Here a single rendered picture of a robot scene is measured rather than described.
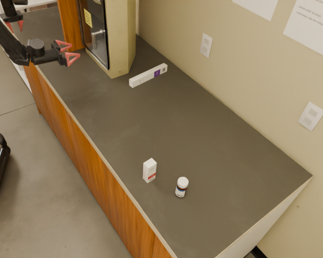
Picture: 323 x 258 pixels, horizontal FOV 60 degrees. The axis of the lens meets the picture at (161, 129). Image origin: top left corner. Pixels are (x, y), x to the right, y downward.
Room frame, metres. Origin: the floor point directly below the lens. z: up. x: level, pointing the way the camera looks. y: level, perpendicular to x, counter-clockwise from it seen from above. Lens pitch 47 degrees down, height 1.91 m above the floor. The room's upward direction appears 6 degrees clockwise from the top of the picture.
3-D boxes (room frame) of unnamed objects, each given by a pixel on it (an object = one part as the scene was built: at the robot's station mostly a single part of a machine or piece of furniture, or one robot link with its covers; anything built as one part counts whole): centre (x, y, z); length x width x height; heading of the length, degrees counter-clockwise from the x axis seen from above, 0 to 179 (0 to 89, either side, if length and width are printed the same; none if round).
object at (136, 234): (1.29, 0.25, 0.45); 2.05 x 0.67 x 0.90; 41
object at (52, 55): (1.11, 0.55, 1.16); 0.10 x 0.07 x 0.07; 39
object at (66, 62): (1.13, 0.47, 1.15); 0.09 x 0.07 x 0.07; 129
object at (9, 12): (1.39, 0.85, 1.21); 0.10 x 0.07 x 0.07; 131
